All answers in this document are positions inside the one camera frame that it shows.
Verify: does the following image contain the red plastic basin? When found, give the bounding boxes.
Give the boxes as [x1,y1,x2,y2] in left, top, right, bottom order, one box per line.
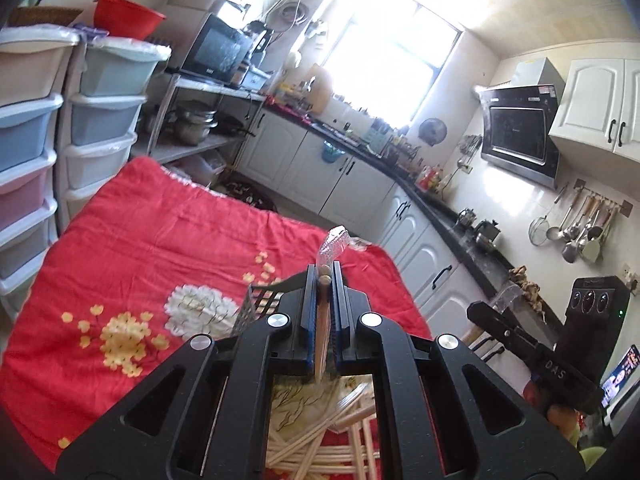
[93,0,166,40]

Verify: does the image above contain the black range hood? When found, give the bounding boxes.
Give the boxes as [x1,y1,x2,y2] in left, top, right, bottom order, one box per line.
[480,84,560,188]

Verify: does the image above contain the hanging ladles and strainers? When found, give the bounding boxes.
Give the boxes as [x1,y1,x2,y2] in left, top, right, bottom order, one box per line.
[527,179,634,264]

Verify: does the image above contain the kitchen window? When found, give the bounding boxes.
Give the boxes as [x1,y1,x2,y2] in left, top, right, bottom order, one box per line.
[323,0,462,127]

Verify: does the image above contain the black plastic utensil basket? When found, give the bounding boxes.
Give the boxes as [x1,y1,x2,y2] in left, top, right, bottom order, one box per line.
[231,275,302,337]

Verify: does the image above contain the black microwave oven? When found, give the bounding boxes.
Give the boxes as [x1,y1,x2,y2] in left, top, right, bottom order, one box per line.
[179,15,253,84]

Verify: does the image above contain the wooden chopsticks pair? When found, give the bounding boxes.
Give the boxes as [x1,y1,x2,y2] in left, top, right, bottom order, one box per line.
[314,226,349,384]

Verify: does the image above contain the metal shelf rack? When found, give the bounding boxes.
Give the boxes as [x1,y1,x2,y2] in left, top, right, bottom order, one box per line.
[132,74,265,164]

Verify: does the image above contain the red floral blanket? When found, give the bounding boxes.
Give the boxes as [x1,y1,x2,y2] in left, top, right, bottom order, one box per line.
[0,155,434,480]

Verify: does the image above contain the blue plastic drawer tower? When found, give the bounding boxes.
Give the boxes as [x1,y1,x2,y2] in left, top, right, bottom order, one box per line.
[54,37,171,232]

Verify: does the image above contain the beige plastic drawer tower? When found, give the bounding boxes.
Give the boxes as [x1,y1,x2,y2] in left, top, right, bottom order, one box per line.
[1,24,80,321]

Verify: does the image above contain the wrapped chopsticks on blanket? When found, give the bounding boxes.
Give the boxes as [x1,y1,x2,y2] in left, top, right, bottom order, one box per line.
[266,376,382,479]

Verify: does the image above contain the white upper wall cabinet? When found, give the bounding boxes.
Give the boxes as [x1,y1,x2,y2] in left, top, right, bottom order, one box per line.
[550,58,639,200]

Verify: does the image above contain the white lower kitchen cabinets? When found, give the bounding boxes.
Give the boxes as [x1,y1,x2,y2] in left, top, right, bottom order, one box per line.
[238,110,520,337]

